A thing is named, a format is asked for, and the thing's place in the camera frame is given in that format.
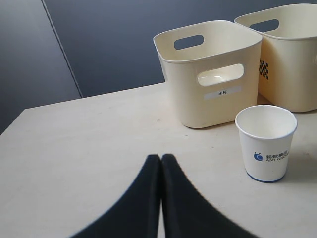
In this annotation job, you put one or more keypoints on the cream plastic bin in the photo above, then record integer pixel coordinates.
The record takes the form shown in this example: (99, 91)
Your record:
(211, 69)
(288, 62)

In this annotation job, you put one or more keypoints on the middle cream plastic bin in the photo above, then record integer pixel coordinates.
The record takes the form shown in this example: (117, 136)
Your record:
(288, 62)

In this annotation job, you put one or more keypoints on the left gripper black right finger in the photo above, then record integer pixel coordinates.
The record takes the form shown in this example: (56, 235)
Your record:
(186, 213)

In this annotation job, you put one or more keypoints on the left cream plastic bin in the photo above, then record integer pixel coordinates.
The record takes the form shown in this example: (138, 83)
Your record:
(211, 69)

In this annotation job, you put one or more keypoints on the white paper cup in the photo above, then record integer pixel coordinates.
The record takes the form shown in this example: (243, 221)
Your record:
(266, 134)

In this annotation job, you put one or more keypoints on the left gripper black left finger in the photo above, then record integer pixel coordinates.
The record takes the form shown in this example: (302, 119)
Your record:
(136, 213)

